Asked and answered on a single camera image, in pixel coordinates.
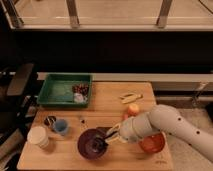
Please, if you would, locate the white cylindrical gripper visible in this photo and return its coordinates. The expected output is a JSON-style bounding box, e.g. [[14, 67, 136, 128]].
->
[[105, 117, 138, 144]]

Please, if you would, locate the black dish brush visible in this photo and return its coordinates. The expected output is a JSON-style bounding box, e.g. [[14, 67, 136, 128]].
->
[[91, 131, 116, 153]]

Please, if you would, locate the purple bowl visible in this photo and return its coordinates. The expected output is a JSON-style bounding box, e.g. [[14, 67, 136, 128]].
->
[[77, 129, 107, 160]]

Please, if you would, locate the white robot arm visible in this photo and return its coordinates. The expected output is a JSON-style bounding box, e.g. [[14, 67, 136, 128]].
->
[[105, 104, 213, 163]]

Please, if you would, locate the orange bowl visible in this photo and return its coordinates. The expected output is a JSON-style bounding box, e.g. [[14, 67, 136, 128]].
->
[[138, 133, 165, 154]]

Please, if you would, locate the dark sponge block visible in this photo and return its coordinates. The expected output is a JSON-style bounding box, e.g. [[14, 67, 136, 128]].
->
[[96, 127, 111, 133]]

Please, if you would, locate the orange carrot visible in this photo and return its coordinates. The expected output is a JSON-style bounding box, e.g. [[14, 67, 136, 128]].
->
[[123, 114, 129, 120]]

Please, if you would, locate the peach apple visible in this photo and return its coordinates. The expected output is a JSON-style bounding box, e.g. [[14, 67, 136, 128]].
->
[[127, 103, 140, 116]]

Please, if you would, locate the yellow banana peel toy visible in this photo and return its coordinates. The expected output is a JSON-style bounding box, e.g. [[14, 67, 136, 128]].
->
[[120, 93, 143, 104]]

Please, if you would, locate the white item in tray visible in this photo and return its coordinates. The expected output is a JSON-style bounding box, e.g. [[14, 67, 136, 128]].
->
[[74, 93, 87, 103]]

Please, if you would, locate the blue cup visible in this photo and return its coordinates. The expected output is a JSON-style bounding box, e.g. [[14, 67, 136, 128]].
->
[[53, 119, 69, 136]]

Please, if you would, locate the dark red item in tray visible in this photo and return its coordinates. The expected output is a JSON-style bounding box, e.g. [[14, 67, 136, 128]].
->
[[72, 84, 89, 95]]

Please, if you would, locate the small black round object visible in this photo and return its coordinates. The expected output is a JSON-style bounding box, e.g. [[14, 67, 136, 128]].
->
[[44, 116, 56, 126]]

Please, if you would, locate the green plastic tray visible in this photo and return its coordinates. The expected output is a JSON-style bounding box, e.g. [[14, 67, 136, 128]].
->
[[37, 73, 92, 108]]

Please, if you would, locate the white cup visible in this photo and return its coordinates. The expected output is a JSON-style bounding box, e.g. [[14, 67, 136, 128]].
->
[[27, 126, 49, 148]]

